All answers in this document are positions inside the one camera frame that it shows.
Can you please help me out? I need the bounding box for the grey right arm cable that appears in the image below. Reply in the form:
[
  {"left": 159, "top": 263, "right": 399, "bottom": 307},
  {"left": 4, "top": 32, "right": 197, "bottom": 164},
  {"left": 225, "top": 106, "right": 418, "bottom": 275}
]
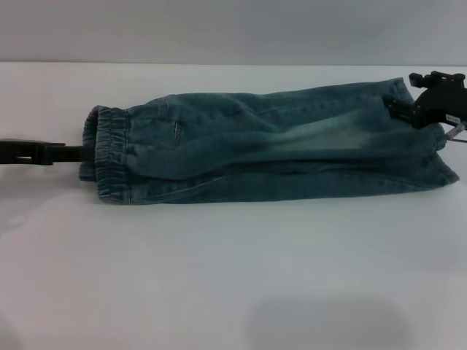
[{"left": 443, "top": 122, "right": 467, "bottom": 144}]

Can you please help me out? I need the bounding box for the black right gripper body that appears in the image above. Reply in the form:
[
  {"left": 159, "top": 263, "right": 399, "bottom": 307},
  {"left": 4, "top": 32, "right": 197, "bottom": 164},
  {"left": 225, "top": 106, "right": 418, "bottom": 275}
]
[{"left": 412, "top": 86, "right": 467, "bottom": 131}]

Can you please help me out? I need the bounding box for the blue denim shorts cartoon patch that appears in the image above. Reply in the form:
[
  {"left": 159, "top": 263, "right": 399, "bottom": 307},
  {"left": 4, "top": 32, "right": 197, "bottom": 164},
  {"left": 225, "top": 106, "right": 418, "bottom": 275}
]
[{"left": 78, "top": 76, "right": 460, "bottom": 205}]

